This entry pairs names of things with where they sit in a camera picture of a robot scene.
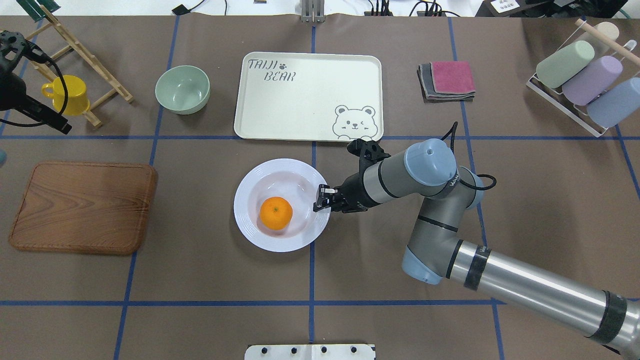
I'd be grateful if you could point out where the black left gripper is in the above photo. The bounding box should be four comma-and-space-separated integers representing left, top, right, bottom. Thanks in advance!
0, 69, 73, 135

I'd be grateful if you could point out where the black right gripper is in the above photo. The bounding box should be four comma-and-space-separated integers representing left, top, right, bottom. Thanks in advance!
313, 173, 371, 214

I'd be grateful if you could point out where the white round plate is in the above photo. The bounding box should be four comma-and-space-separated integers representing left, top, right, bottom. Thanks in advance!
233, 158, 330, 253

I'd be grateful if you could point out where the orange fruit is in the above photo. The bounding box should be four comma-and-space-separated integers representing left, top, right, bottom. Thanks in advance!
258, 196, 293, 231

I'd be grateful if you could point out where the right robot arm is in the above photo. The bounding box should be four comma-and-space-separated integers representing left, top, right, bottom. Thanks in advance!
313, 138, 640, 360

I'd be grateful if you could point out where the cream bear tray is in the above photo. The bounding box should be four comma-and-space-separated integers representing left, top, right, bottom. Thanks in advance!
234, 51, 384, 142

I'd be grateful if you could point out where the yellow mug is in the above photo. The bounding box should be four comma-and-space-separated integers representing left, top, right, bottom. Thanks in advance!
41, 74, 90, 116

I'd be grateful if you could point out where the wooden drying rack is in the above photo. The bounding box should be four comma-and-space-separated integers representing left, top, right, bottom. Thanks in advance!
17, 0, 134, 129

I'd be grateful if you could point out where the wooden cutting board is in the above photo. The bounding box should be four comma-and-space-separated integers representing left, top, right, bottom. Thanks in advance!
8, 161, 158, 256

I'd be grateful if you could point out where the green bowl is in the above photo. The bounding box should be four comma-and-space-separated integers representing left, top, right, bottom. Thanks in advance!
154, 64, 211, 116

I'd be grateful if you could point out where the grey folded cloth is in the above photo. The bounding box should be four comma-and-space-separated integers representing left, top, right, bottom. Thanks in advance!
417, 61, 476, 102

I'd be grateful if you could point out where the pink folded cloth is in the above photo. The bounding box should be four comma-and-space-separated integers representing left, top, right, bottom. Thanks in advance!
430, 61, 476, 95

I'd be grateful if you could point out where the green tumbler cup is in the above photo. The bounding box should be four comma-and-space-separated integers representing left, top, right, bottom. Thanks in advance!
535, 40, 595, 89

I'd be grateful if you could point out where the purple tumbler cup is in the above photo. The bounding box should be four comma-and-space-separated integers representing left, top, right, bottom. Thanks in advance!
561, 55, 623, 106

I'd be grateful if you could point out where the blue tumbler cup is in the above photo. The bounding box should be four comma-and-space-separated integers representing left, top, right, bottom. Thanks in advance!
587, 77, 640, 128

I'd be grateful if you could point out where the cream tumbler cup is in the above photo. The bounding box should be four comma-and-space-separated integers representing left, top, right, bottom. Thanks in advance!
594, 22, 620, 42

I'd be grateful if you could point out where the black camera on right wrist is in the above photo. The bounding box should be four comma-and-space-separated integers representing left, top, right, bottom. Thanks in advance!
346, 138, 391, 164

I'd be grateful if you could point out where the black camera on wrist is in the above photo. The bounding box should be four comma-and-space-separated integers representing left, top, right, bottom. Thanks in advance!
0, 30, 41, 72
346, 138, 391, 164

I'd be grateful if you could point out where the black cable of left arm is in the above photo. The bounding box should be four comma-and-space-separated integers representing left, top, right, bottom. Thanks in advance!
0, 47, 69, 128

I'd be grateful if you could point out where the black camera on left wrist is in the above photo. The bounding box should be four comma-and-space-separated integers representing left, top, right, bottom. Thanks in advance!
0, 30, 41, 72

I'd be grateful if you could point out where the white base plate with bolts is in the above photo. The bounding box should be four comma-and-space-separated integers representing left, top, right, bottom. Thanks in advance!
244, 343, 377, 360

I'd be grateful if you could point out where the grey metal bracket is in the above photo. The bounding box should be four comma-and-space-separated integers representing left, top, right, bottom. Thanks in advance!
299, 0, 326, 24

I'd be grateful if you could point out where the white wire cup rack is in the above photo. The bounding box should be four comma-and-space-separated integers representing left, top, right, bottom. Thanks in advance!
526, 17, 639, 137

